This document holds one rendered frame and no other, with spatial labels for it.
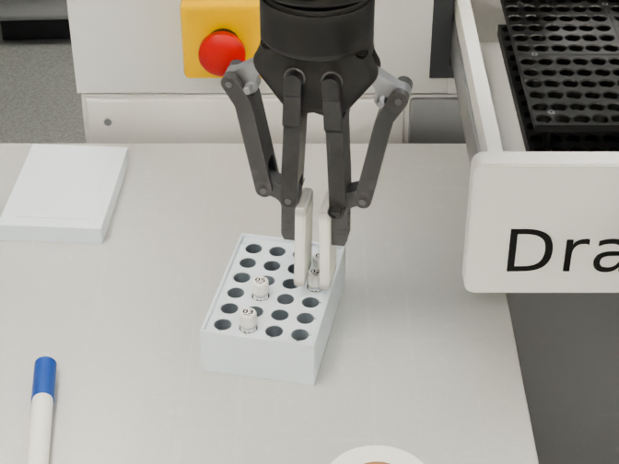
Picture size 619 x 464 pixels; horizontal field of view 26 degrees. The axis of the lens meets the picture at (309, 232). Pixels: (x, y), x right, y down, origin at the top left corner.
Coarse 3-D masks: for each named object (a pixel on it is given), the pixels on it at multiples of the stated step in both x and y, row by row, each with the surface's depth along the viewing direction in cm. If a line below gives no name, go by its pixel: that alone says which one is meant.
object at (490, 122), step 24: (456, 0) 118; (480, 0) 122; (456, 24) 118; (480, 24) 123; (504, 24) 123; (456, 48) 116; (480, 48) 111; (456, 72) 116; (480, 72) 107; (504, 72) 119; (480, 96) 104; (504, 96) 116; (480, 120) 102; (504, 120) 113; (480, 144) 102; (504, 144) 110
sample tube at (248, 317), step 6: (240, 312) 96; (246, 312) 96; (252, 312) 96; (240, 318) 96; (246, 318) 96; (252, 318) 96; (240, 324) 96; (246, 324) 96; (252, 324) 96; (246, 330) 96; (252, 330) 96
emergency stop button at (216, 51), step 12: (216, 36) 112; (228, 36) 113; (204, 48) 113; (216, 48) 113; (228, 48) 113; (240, 48) 113; (204, 60) 113; (216, 60) 113; (228, 60) 113; (240, 60) 113; (216, 72) 114
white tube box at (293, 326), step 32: (256, 256) 104; (288, 256) 104; (224, 288) 101; (288, 288) 102; (224, 320) 98; (288, 320) 97; (320, 320) 97; (224, 352) 97; (256, 352) 96; (288, 352) 95; (320, 352) 98
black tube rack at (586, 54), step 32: (512, 0) 117; (544, 0) 117; (576, 0) 117; (608, 0) 117; (512, 32) 112; (544, 32) 112; (576, 32) 112; (608, 32) 112; (512, 64) 113; (544, 64) 113; (576, 64) 107; (608, 64) 107; (512, 96) 111; (544, 96) 103; (576, 96) 104; (608, 96) 104
